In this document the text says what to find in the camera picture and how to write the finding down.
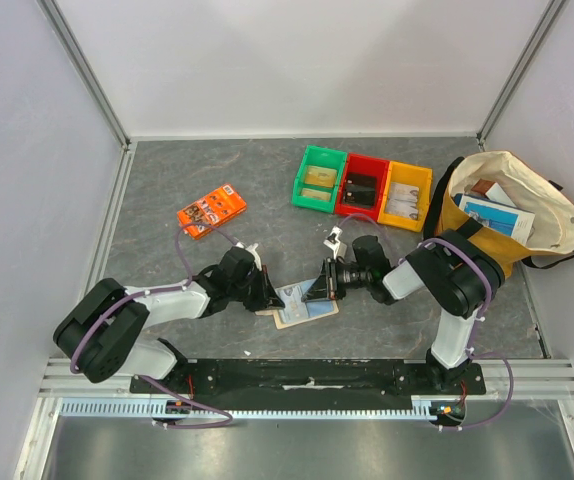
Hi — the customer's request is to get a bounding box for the red plastic bin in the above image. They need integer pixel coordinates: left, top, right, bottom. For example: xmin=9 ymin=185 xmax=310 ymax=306
xmin=334 ymin=153 xmax=390 ymax=221

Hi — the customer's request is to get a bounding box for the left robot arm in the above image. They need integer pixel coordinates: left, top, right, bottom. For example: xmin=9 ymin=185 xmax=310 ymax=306
xmin=53 ymin=244 xmax=285 ymax=393

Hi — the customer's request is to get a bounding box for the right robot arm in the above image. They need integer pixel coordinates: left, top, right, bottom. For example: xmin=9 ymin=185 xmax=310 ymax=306
xmin=301 ymin=230 xmax=505 ymax=394

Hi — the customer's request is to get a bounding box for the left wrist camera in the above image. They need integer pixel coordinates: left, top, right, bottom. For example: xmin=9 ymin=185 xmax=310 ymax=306
xmin=235 ymin=242 xmax=262 ymax=270

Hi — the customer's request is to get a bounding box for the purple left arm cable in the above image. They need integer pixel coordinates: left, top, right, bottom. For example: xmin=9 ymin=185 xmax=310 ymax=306
xmin=69 ymin=221 xmax=236 ymax=431

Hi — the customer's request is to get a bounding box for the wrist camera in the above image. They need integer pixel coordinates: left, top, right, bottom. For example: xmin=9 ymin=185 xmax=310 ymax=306
xmin=323 ymin=226 xmax=347 ymax=259
xmin=235 ymin=242 xmax=262 ymax=270

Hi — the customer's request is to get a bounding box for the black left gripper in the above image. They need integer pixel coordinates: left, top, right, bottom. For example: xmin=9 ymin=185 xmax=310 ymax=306
xmin=229 ymin=265 xmax=284 ymax=312

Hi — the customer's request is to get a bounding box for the white vip card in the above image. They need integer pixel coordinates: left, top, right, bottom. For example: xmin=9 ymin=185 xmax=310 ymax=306
xmin=385 ymin=199 xmax=419 ymax=220
xmin=390 ymin=182 xmax=420 ymax=203
xmin=277 ymin=279 xmax=314 ymax=326

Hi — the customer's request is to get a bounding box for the orange snack box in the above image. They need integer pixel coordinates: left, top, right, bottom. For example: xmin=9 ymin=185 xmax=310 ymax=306
xmin=177 ymin=184 xmax=247 ymax=240

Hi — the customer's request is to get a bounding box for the white slotted cable duct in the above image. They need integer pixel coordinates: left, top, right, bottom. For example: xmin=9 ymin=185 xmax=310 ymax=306
xmin=59 ymin=397 xmax=437 ymax=421

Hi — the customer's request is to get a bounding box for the yellow plastic bin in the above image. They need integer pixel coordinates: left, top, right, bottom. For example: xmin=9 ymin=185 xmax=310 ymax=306
xmin=378 ymin=161 xmax=433 ymax=232

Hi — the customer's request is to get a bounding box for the blue white box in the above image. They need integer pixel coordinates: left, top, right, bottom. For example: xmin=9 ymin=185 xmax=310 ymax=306
xmin=454 ymin=194 xmax=535 ymax=244

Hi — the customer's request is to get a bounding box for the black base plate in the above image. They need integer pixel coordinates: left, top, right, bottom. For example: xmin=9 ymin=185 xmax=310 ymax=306
xmin=129 ymin=357 xmax=488 ymax=412

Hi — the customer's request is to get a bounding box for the gold card in green bin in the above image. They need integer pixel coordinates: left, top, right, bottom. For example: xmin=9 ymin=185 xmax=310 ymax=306
xmin=303 ymin=165 xmax=338 ymax=188

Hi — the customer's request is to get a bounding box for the black card in red bin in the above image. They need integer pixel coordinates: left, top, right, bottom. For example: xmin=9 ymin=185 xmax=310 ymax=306
xmin=346 ymin=172 xmax=377 ymax=190

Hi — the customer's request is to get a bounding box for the brown box in bag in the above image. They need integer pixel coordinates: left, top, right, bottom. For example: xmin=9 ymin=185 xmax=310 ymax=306
xmin=470 ymin=179 xmax=495 ymax=197

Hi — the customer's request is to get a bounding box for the green plastic bin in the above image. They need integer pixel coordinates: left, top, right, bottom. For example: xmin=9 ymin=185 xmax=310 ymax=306
xmin=291 ymin=145 xmax=348 ymax=213

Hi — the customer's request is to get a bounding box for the beige card holder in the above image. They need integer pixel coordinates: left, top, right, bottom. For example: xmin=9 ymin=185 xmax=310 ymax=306
xmin=256 ymin=279 xmax=339 ymax=330

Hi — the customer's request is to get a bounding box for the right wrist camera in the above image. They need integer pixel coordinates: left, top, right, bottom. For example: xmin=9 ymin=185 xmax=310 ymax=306
xmin=323 ymin=226 xmax=347 ymax=259

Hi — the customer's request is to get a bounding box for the yellow canvas tote bag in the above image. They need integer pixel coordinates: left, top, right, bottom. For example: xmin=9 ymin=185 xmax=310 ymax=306
xmin=423 ymin=151 xmax=574 ymax=276

